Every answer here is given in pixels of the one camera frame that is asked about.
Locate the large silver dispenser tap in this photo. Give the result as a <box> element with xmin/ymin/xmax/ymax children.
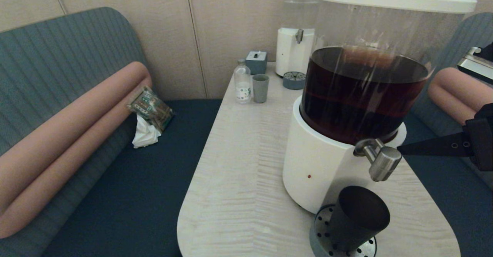
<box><xmin>353</xmin><ymin>138</ymin><xmax>402</xmax><ymax>182</ymax></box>

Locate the black plastic cup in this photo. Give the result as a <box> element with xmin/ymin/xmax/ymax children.
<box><xmin>327</xmin><ymin>185</ymin><xmax>391</xmax><ymax>253</ymax></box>

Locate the grey-green cup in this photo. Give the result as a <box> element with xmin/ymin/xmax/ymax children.
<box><xmin>252</xmin><ymin>74</ymin><xmax>269</xmax><ymax>103</ymax></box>

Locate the pink cylindrical bolster cushion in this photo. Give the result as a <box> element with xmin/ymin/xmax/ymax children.
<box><xmin>0</xmin><ymin>76</ymin><xmax>153</xmax><ymax>239</ymax></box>
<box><xmin>0</xmin><ymin>61</ymin><xmax>150</xmax><ymax>215</ymax></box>
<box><xmin>431</xmin><ymin>67</ymin><xmax>493</xmax><ymax>113</ymax></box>
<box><xmin>427</xmin><ymin>82</ymin><xmax>482</xmax><ymax>126</ymax></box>

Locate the teal upholstered bench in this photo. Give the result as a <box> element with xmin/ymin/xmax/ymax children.
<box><xmin>0</xmin><ymin>7</ymin><xmax>224</xmax><ymax>257</ymax></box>
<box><xmin>399</xmin><ymin>12</ymin><xmax>493</xmax><ymax>257</ymax></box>

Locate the large dispenser with dark tea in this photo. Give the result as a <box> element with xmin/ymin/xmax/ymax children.
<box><xmin>282</xmin><ymin>0</ymin><xmax>470</xmax><ymax>214</ymax></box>

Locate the large grey perforated drip tray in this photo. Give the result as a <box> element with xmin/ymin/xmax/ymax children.
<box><xmin>309</xmin><ymin>204</ymin><xmax>377</xmax><ymax>257</ymax></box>

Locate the small grey drip tray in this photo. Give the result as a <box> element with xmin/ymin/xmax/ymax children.
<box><xmin>283</xmin><ymin>71</ymin><xmax>307</xmax><ymax>91</ymax></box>

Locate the small white clear dispenser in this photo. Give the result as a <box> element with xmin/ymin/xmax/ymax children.
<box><xmin>275</xmin><ymin>0</ymin><xmax>325</xmax><ymax>78</ymax></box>

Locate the blue-grey tissue box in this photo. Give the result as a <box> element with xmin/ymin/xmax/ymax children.
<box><xmin>245</xmin><ymin>51</ymin><xmax>267</xmax><ymax>75</ymax></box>

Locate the clear plastic bottle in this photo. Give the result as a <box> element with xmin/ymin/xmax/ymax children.
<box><xmin>234</xmin><ymin>59</ymin><xmax>252</xmax><ymax>104</ymax></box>

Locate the green snack packet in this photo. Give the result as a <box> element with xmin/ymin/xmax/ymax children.
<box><xmin>126</xmin><ymin>86</ymin><xmax>174</xmax><ymax>131</ymax></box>

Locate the crumpled white tissue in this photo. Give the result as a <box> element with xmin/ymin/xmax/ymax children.
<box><xmin>132</xmin><ymin>114</ymin><xmax>162</xmax><ymax>149</ymax></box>

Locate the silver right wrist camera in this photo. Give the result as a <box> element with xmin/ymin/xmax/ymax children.
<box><xmin>457</xmin><ymin>46</ymin><xmax>493</xmax><ymax>85</ymax></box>

